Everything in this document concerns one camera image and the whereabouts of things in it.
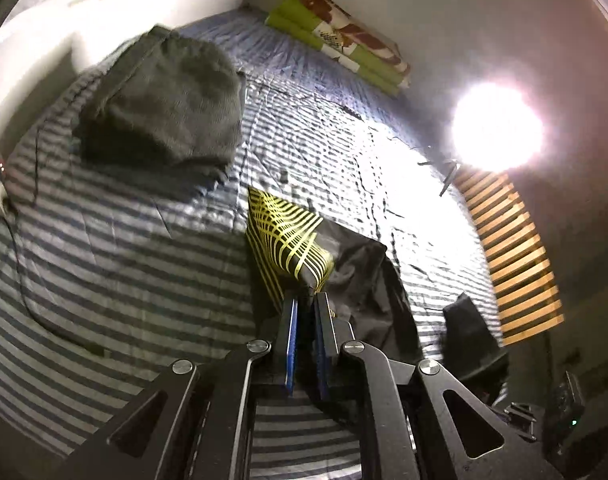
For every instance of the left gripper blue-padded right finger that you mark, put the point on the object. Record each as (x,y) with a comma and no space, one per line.
(416,421)

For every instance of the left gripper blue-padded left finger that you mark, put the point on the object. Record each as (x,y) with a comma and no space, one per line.
(193,421)

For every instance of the black shirt with yellow stripes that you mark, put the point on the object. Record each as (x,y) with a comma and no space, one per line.
(297,253)

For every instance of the black garment at bed edge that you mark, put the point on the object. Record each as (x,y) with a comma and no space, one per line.
(470,352)

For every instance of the blue white striped bedspread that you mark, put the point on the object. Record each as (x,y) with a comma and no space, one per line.
(102,285)

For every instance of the black tripod of light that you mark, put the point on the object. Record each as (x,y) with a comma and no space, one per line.
(449,167)

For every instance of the dark grey folded garment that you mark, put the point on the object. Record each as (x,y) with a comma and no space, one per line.
(169,102)

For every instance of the wooden slatted bed frame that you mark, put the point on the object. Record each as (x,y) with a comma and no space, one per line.
(520,270)

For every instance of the bright ring light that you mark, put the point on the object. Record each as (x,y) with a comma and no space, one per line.
(494,129)

